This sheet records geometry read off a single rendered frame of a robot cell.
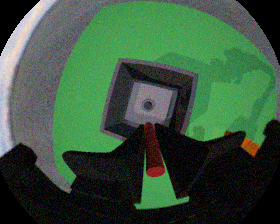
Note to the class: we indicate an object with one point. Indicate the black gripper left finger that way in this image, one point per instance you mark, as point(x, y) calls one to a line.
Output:
point(125, 163)

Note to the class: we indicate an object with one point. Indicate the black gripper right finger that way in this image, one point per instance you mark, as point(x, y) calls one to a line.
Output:
point(186, 158)

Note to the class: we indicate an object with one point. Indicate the red peg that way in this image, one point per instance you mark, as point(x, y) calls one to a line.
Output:
point(155, 165)

